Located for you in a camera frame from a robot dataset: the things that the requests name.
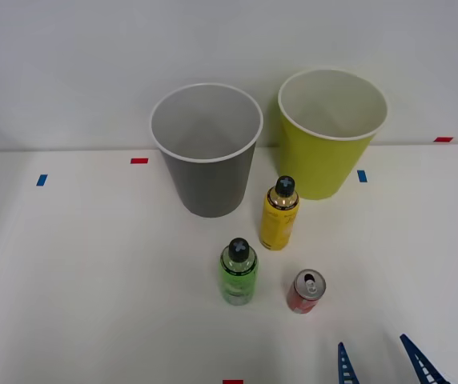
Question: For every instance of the yellow plastic bottle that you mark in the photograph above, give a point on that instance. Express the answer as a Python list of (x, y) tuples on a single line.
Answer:
[(278, 224)]

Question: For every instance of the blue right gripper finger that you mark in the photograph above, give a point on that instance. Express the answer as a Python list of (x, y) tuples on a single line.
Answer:
[(346, 368), (423, 366)]

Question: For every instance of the grey plastic waste bin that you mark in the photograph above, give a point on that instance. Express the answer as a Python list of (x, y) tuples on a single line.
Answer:
[(209, 188)]

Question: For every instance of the red drink can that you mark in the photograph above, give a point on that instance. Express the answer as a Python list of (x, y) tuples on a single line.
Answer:
[(307, 294)]

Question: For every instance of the green plastic bottle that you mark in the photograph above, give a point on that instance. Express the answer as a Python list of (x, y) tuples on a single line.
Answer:
[(238, 280)]

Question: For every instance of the yellow-green plastic waste bin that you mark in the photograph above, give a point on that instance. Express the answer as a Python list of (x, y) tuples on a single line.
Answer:
[(317, 164)]

